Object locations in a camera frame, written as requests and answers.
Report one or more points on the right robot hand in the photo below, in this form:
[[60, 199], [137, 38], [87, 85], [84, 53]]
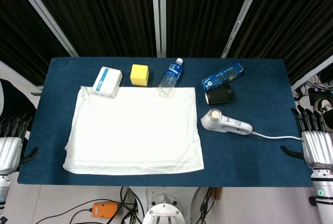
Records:
[[317, 146]]

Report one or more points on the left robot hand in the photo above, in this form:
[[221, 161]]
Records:
[[10, 148]]

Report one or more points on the white handheld steam iron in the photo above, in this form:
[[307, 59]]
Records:
[[221, 123]]

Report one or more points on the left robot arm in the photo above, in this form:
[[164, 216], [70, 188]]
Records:
[[4, 187]]

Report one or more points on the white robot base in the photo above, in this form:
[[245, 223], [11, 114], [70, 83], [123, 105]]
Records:
[[164, 208]]

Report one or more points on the black and white shoe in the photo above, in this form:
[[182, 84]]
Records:
[[322, 104]]

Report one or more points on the black electronics box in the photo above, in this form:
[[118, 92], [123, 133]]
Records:
[[318, 89]]

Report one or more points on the dark blue table mat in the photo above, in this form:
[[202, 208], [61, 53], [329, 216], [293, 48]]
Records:
[[247, 161]]

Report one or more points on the black cylindrical cup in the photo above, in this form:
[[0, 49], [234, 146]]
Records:
[[221, 95]]

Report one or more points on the black pleated curtain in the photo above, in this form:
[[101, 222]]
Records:
[[104, 13], [294, 18], [203, 10], [20, 36]]

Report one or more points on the orange floor device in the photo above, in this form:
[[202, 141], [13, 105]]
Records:
[[105, 210]]

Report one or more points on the white and blue carton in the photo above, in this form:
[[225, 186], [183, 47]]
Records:
[[108, 82]]

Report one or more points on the long blue cardboard box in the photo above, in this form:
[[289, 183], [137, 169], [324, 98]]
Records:
[[221, 76]]

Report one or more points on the white t-shirt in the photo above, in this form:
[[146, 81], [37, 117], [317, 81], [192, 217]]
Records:
[[135, 130]]

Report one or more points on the yellow foam cube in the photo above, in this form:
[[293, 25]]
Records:
[[139, 75]]

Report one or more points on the clear plastic water bottle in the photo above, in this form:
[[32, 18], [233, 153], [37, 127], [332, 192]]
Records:
[[170, 78]]

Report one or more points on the grey metal table bracket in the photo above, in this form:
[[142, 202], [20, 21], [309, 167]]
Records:
[[37, 90]]

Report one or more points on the grey aluminium frame rail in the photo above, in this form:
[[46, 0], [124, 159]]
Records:
[[18, 74], [312, 71]]

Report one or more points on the grey aluminium frame post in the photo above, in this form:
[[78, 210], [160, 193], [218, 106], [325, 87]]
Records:
[[242, 15], [158, 15], [44, 13]]

